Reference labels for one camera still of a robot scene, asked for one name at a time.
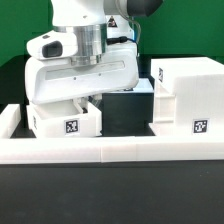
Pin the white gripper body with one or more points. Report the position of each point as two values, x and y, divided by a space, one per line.
58 80

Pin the white front drawer tray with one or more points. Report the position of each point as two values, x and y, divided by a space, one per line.
64 119

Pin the white drawer cabinet box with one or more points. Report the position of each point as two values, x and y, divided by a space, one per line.
188 97

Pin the white marker tag sheet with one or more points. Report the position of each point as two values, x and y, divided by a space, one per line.
143 86

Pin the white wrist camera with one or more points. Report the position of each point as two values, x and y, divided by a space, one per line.
53 45

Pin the white U-shaped barrier frame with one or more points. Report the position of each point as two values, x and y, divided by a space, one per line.
100 150

